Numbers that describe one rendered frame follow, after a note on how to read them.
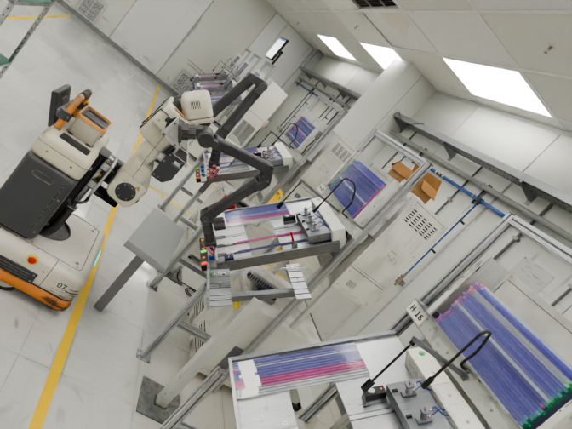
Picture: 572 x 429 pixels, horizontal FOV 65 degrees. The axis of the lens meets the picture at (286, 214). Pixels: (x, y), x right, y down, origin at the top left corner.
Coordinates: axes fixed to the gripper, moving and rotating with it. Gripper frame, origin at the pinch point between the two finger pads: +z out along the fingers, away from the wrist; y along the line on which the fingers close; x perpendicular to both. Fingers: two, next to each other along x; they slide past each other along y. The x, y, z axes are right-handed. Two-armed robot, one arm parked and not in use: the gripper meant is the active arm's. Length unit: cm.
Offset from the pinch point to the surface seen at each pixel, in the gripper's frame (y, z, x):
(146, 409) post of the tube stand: -50, 54, 46
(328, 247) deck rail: -10, 4, -66
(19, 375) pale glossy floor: -60, 8, 88
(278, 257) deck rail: -10.2, 4.6, -36.0
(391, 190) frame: -11, -25, -103
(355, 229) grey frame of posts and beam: -11, -5, -81
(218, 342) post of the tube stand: -44, 27, 4
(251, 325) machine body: -10, 48, -14
